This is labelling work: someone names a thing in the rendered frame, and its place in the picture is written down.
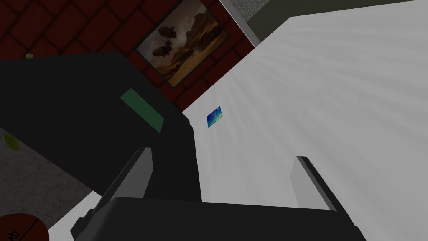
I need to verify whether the brown round ball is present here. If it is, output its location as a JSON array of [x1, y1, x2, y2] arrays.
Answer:
[[0, 214, 51, 241]]

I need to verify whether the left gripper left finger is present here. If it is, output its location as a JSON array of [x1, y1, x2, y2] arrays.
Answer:
[[92, 147, 154, 211]]

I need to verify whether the black box-shaped appliance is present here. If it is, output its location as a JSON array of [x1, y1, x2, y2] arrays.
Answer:
[[0, 50, 203, 203]]

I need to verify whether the framed brown landscape picture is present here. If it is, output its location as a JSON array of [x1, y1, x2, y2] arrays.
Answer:
[[135, 0, 231, 89]]

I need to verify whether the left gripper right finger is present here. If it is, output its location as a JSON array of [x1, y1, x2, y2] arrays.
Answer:
[[290, 156, 338, 212]]

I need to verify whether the green rectangular sticker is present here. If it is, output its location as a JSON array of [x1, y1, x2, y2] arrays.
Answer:
[[120, 88, 165, 134]]

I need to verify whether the blue rectangular magnet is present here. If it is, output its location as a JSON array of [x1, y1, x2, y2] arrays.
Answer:
[[206, 106, 223, 128]]

